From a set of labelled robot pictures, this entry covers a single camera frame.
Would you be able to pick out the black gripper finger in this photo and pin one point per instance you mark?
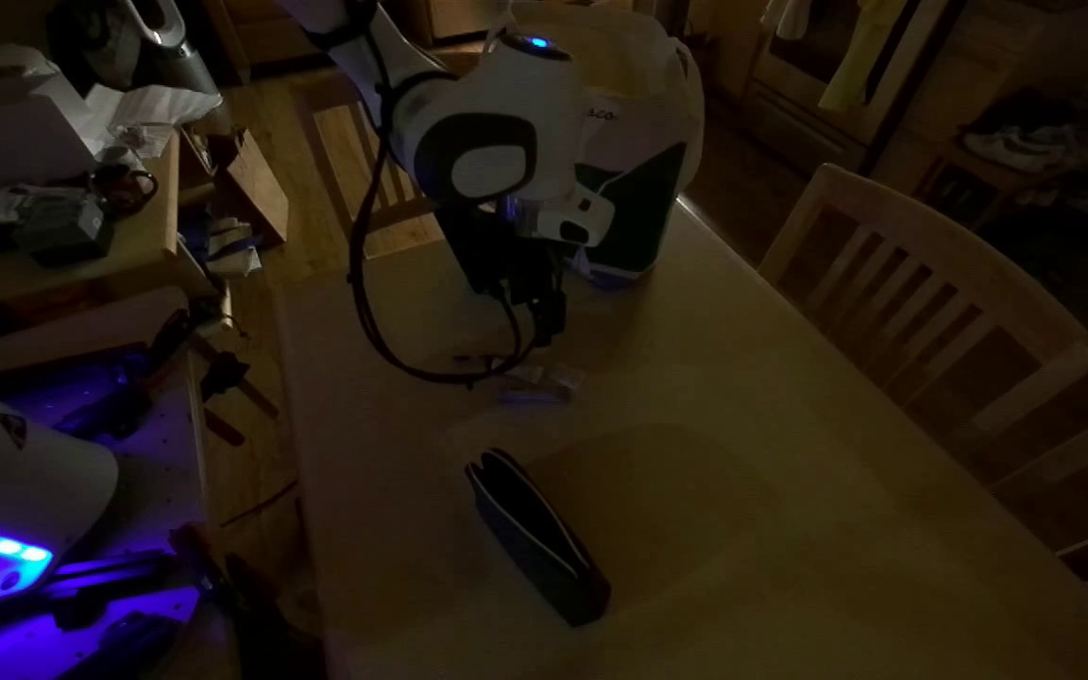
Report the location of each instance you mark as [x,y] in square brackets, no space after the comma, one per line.
[528,351]
[554,339]

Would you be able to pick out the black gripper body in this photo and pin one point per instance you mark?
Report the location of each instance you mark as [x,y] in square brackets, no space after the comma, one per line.
[499,269]

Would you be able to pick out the small labelled stick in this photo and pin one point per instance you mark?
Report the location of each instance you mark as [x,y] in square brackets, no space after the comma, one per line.
[544,389]

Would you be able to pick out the black pencil case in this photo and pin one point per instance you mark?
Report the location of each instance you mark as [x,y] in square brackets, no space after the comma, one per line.
[539,541]

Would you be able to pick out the wooden slatted chair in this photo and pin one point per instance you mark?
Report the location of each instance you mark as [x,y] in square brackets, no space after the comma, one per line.
[340,164]
[1076,465]
[947,246]

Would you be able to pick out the white shopping bag green print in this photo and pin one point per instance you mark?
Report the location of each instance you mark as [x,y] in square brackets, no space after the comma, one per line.
[661,115]

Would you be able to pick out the brown cardboard box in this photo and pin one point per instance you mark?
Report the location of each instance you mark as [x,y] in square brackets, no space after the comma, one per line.
[256,183]

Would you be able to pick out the black clamp tools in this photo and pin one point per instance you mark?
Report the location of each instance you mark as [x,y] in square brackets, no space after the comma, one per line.
[226,380]

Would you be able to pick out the wooden side table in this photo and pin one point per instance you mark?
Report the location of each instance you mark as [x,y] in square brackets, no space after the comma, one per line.
[130,249]

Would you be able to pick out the yellow hanging cloth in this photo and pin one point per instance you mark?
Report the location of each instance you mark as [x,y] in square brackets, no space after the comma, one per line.
[878,49]

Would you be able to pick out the dark electronic device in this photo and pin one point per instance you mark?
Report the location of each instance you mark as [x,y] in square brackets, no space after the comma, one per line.
[48,222]

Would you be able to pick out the grey vacuum cleaner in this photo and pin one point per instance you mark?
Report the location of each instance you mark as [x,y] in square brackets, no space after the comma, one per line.
[104,43]

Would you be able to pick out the white crumpled paper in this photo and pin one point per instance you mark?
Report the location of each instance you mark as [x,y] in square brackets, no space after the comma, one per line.
[29,127]

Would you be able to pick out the white dome cover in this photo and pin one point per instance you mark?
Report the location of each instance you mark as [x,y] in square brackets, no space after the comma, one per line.
[17,477]

